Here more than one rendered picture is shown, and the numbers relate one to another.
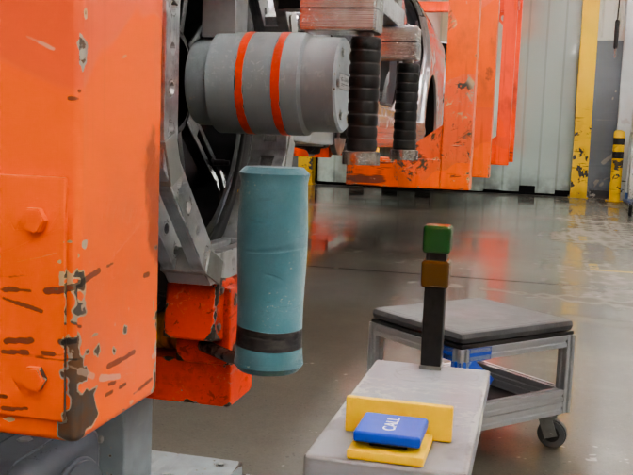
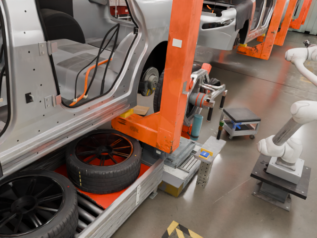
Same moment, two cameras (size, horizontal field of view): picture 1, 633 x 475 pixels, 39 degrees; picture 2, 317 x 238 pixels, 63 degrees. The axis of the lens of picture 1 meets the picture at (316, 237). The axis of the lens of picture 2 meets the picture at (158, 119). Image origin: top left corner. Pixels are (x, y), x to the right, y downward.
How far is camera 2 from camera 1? 1.57 m
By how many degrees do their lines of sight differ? 27
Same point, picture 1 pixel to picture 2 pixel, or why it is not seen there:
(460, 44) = (274, 21)
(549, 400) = (252, 131)
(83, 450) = not seen: hidden behind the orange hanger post
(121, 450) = not seen: hidden behind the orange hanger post
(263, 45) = (200, 97)
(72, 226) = (172, 137)
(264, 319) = (194, 134)
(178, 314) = (184, 128)
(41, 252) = (169, 138)
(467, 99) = (272, 36)
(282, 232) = (197, 125)
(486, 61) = (290, 11)
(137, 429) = not seen: hidden behind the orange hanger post
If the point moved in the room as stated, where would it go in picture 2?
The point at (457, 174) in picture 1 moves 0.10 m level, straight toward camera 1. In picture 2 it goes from (265, 55) to (264, 56)
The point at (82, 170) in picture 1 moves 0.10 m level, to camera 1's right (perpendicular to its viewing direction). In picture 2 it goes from (174, 132) to (186, 135)
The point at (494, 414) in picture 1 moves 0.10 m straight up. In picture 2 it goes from (239, 133) to (241, 127)
